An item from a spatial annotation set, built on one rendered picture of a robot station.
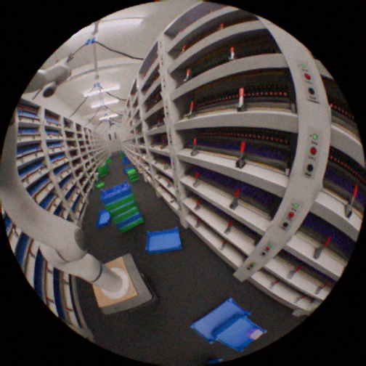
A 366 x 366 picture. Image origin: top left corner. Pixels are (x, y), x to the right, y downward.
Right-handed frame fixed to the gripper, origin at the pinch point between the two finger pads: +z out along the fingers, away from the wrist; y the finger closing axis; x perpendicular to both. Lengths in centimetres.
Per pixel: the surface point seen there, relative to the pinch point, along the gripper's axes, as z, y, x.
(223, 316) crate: -168, 40, 36
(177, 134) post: -66, 67, -22
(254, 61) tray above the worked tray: -54, 67, 33
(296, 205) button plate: -97, 66, 38
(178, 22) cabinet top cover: 14, 68, 15
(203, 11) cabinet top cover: 9, 74, 33
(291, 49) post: -54, 67, 47
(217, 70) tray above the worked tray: -51, 66, 19
